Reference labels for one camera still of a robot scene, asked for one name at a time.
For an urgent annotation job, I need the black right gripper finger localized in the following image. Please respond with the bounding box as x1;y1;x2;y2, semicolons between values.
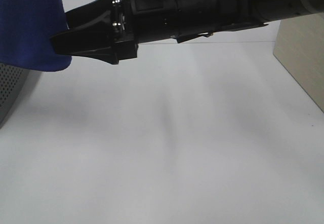
50;16;114;64

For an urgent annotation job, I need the blue microfibre towel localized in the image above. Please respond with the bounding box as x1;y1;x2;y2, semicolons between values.
1;0;72;72

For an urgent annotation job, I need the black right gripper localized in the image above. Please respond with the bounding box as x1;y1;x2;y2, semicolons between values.
64;0;248;65

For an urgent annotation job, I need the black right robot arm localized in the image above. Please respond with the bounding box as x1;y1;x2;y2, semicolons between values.
50;0;323;65

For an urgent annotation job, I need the beige storage box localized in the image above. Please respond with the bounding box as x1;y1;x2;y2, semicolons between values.
273;13;323;110

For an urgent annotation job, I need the grey perforated laundry basket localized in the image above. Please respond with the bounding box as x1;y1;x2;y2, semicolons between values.
1;63;30;128

